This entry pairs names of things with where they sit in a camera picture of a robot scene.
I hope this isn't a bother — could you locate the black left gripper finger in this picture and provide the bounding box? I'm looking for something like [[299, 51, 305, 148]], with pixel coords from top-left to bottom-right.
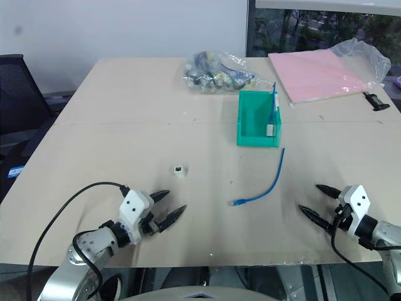
[[149, 189, 170, 204], [157, 204, 188, 233]]

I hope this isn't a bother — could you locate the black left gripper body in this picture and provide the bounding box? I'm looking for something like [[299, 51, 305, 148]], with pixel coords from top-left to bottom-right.
[[139, 195, 164, 237]]

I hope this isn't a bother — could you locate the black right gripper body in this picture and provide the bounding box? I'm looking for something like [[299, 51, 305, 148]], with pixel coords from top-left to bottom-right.
[[326, 195, 353, 233]]

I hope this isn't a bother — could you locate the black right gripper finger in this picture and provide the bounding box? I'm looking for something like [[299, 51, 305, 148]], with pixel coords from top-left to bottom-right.
[[315, 184, 341, 199], [298, 204, 333, 233]]

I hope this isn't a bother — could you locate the small black clip device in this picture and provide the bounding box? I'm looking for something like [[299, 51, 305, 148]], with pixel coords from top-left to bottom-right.
[[363, 91, 391, 112]]

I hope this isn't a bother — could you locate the green plastic bin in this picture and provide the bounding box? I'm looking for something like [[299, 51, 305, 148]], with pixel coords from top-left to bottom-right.
[[236, 90, 282, 148]]

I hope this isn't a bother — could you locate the pink paper stack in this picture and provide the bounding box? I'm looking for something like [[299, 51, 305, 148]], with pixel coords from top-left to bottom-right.
[[268, 50, 376, 108]]

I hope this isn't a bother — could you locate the clear empty plastic bag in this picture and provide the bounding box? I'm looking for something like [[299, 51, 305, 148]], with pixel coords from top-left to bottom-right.
[[328, 38, 392, 92]]

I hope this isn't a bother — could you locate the blue label sticker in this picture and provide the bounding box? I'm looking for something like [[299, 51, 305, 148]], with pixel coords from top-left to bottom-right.
[[7, 166, 26, 179]]

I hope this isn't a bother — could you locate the dark framed window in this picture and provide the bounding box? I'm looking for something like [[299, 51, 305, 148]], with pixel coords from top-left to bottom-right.
[[245, 0, 401, 76]]

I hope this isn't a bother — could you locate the black office chair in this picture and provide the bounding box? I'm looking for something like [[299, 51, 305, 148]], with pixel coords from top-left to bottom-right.
[[0, 53, 76, 202]]

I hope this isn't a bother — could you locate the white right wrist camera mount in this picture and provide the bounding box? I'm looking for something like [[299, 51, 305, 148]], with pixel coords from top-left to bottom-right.
[[338, 184, 372, 236]]

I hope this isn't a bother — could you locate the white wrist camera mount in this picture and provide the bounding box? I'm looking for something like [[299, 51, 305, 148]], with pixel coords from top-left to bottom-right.
[[338, 184, 372, 236], [118, 189, 155, 245]]

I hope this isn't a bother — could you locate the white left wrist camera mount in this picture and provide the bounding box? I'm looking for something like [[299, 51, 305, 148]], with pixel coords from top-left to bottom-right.
[[118, 189, 155, 245]]

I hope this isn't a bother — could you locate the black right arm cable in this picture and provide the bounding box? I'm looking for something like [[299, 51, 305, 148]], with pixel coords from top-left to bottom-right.
[[330, 203, 393, 296]]

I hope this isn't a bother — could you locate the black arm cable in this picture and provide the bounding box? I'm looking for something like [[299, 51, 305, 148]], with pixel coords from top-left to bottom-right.
[[330, 203, 393, 296], [27, 181, 130, 301]]

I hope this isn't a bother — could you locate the blue Ethernet cable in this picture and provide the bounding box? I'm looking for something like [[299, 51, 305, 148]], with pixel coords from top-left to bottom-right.
[[227, 147, 286, 208]]

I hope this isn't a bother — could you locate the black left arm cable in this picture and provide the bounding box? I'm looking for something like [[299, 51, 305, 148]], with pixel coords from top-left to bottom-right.
[[27, 181, 130, 301]]

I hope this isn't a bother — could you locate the clear bag of cables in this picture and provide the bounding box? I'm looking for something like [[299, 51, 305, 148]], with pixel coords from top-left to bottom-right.
[[181, 50, 274, 95]]

